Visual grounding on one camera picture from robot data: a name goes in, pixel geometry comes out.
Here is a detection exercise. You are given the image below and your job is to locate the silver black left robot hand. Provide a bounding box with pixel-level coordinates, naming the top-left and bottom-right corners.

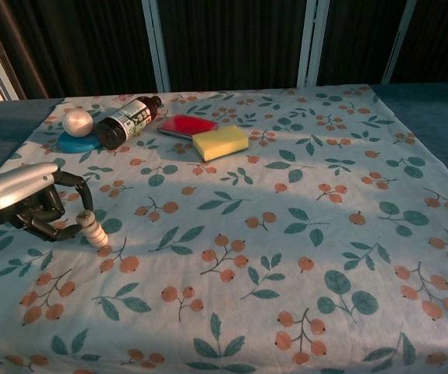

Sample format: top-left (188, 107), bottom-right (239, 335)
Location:
top-left (0, 162), bottom-right (94, 243)

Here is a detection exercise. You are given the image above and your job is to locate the blue round disc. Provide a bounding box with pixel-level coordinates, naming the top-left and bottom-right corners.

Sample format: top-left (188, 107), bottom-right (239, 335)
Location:
top-left (56, 130), bottom-right (104, 155)

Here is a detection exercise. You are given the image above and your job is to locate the white ball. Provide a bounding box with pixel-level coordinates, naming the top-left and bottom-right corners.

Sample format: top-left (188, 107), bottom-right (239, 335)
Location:
top-left (61, 108), bottom-right (93, 138)

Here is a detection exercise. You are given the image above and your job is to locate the brown bottle with label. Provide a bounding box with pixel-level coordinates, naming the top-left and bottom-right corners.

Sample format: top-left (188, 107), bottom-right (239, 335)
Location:
top-left (93, 95), bottom-right (163, 150)

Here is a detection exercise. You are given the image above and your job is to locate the dark ribbed screen panel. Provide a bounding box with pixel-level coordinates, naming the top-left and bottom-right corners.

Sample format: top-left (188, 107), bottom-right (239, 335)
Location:
top-left (394, 0), bottom-right (448, 85)
top-left (157, 0), bottom-right (310, 93)
top-left (316, 0), bottom-right (408, 86)
top-left (0, 0), bottom-right (158, 98)

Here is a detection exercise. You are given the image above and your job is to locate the red flat box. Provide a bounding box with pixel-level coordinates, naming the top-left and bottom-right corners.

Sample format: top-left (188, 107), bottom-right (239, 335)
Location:
top-left (157, 114), bottom-right (220, 141)

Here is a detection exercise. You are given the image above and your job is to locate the yellow sponge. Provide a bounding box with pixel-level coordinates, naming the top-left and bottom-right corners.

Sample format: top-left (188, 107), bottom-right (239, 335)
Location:
top-left (191, 128), bottom-right (250, 163)

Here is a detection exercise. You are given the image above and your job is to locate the floral berry print tablecloth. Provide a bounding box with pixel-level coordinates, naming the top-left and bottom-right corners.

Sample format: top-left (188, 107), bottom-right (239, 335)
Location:
top-left (0, 83), bottom-right (448, 374)

